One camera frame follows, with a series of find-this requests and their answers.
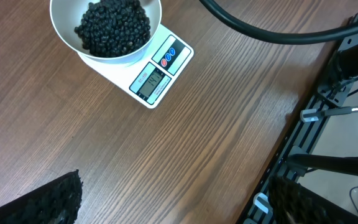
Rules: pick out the black tripod leg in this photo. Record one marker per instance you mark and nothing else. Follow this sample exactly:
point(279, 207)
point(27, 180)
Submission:
point(344, 165)

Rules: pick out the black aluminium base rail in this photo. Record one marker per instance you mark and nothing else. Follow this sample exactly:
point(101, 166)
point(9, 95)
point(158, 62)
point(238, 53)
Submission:
point(331, 89)

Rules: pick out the white bowl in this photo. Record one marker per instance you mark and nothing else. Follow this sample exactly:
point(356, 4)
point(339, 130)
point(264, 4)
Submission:
point(66, 15)

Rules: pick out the white digital kitchen scale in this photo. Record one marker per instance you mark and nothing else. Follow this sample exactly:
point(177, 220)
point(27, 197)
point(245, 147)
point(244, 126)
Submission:
point(150, 78)

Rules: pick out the grey rail clamp lever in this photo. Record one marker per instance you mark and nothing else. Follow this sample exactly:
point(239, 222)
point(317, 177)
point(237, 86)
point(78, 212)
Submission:
point(312, 115)

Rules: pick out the black beans in bowl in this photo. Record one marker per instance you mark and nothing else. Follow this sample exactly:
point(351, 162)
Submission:
point(113, 28)

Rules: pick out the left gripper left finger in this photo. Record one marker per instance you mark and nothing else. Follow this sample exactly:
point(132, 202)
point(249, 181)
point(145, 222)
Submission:
point(58, 201)

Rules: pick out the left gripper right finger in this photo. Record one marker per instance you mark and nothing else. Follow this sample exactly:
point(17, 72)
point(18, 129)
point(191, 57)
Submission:
point(293, 203)

